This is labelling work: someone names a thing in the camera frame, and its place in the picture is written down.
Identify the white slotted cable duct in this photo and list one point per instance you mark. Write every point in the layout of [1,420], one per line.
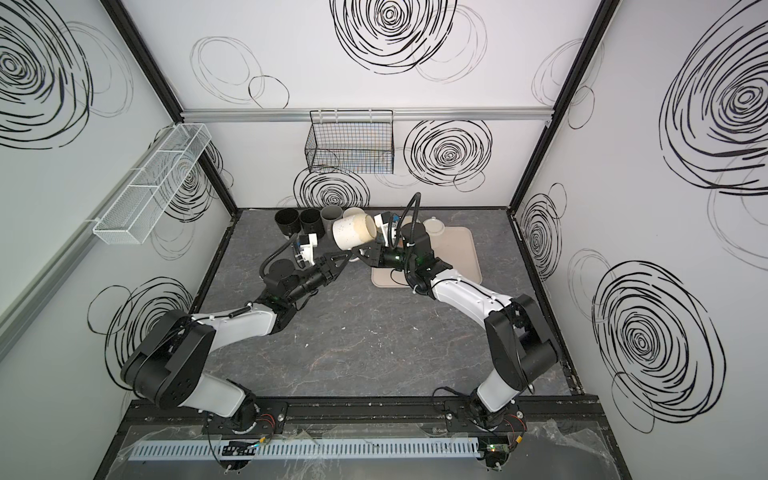
[295,449]

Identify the beige tan mug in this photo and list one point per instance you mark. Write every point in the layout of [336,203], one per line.
[354,231]

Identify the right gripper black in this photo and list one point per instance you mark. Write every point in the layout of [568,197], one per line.
[375,255]

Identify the white wire shelf basket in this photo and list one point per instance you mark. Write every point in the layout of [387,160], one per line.
[168,182]

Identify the black corner frame post left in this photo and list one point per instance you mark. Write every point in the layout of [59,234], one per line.
[133,39]

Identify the aluminium wall rail back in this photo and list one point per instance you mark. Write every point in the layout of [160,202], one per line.
[367,114]

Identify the black corner frame post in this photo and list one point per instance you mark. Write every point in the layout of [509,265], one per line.
[589,45]
[133,39]

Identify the grey mug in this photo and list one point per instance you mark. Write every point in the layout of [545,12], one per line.
[329,215]

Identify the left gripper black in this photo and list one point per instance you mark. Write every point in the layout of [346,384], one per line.
[330,264]

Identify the aluminium wall rail left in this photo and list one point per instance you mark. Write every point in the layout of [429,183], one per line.
[17,318]

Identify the beige plastic tray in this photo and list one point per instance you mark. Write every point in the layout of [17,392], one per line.
[455,246]

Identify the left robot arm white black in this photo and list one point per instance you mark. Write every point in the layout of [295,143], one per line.
[167,367]

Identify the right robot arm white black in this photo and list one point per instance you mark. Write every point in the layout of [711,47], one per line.
[521,342]

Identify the aluminium wall rail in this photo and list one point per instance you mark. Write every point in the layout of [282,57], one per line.
[17,318]
[367,114]

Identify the white black mug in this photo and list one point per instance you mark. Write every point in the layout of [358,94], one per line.
[288,222]

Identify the cream white mug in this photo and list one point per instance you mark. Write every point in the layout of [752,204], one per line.
[434,227]

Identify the black corner frame post right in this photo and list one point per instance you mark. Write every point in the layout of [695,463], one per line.
[589,45]

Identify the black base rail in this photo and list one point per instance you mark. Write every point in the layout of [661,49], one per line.
[278,415]

